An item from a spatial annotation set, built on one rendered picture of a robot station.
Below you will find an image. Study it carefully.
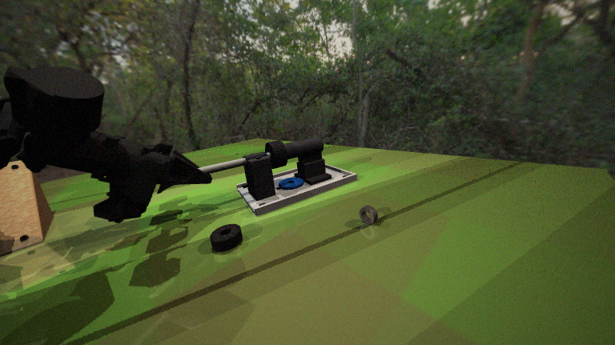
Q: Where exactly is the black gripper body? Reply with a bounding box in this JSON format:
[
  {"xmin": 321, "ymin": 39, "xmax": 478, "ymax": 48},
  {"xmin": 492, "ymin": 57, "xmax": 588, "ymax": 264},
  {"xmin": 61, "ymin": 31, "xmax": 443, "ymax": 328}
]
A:
[{"xmin": 84, "ymin": 134, "xmax": 173, "ymax": 207}]

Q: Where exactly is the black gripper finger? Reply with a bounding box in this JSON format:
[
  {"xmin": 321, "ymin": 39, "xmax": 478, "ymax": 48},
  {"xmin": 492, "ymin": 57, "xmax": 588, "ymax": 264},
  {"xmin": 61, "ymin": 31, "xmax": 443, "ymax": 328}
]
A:
[
  {"xmin": 173, "ymin": 149, "xmax": 200, "ymax": 168},
  {"xmin": 157, "ymin": 153, "xmax": 212, "ymax": 194}
]

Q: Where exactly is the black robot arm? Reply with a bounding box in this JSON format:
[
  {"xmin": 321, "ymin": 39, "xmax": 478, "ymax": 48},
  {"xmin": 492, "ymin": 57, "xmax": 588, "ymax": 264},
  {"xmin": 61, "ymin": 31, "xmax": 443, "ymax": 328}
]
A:
[{"xmin": 0, "ymin": 66, "xmax": 147, "ymax": 223}]

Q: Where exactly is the blue ring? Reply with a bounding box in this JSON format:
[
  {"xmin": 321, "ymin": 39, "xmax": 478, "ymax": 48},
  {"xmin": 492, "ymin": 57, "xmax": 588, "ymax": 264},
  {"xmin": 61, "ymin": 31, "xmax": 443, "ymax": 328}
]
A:
[{"xmin": 279, "ymin": 178, "xmax": 303, "ymax": 190}]

